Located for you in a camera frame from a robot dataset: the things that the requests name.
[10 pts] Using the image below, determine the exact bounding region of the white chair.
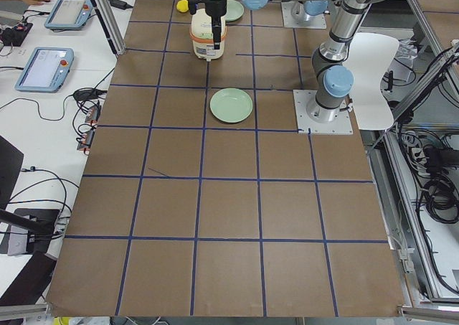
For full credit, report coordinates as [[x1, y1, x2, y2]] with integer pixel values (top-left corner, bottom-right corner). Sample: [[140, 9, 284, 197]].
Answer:
[[343, 32, 399, 131]]

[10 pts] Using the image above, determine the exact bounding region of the near teach pendant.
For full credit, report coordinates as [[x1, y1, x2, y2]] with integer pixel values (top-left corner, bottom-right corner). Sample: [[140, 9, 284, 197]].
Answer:
[[14, 47, 75, 93]]

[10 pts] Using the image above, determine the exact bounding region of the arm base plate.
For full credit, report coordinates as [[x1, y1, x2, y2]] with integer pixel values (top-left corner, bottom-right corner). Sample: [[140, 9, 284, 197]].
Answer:
[[281, 0, 328, 29], [293, 90, 353, 135]]

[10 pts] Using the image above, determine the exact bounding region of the teach pendant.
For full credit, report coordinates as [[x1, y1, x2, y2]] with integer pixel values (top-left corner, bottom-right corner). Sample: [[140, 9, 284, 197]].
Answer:
[[44, 0, 93, 30], [14, 47, 75, 93]]

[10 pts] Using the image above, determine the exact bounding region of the far teach pendant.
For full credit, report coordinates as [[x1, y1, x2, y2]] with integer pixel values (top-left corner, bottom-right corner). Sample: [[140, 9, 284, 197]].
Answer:
[[44, 0, 93, 30]]

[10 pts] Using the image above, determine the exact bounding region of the white rice cooker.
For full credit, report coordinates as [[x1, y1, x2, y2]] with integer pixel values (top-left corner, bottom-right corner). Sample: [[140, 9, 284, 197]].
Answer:
[[189, 9, 227, 61]]

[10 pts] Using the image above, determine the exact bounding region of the black power adapter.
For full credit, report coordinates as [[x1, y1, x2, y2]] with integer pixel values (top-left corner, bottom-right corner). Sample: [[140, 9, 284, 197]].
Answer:
[[109, 0, 133, 10]]

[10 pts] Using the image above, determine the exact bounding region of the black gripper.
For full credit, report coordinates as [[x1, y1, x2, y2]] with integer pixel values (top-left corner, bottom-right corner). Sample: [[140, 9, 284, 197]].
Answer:
[[189, 0, 227, 50]]

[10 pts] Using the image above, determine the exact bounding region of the green plate near arm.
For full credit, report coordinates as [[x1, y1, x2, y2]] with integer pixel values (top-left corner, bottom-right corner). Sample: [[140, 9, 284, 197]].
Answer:
[[225, 0, 245, 22], [209, 88, 253, 123]]

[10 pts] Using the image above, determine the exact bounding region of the yellow lemon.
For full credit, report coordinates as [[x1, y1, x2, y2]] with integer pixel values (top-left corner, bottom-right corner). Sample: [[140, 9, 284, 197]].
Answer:
[[176, 0, 189, 13]]

